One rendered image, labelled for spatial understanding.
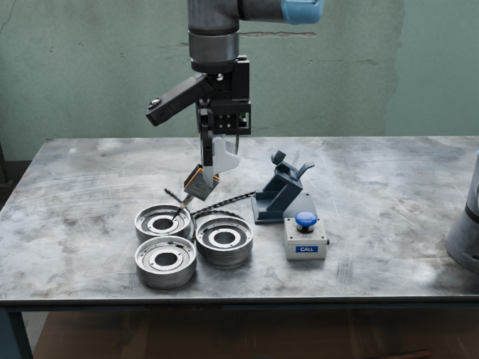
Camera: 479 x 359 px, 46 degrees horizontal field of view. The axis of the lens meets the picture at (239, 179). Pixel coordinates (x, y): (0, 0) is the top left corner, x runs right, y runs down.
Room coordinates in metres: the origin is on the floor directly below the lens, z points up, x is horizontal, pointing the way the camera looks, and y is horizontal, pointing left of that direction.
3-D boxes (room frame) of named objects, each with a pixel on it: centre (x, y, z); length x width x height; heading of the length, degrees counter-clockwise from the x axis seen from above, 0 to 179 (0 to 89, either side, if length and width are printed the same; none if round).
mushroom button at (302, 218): (0.84, -0.12, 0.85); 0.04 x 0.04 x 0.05
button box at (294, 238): (0.84, -0.13, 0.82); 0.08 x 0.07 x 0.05; 91
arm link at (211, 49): (0.83, 0.04, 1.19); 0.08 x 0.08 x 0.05
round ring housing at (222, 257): (0.83, 0.03, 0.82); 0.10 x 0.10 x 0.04
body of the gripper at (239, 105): (0.82, 0.03, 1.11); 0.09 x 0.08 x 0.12; 98
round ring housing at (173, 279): (0.77, 0.13, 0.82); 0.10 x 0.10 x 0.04
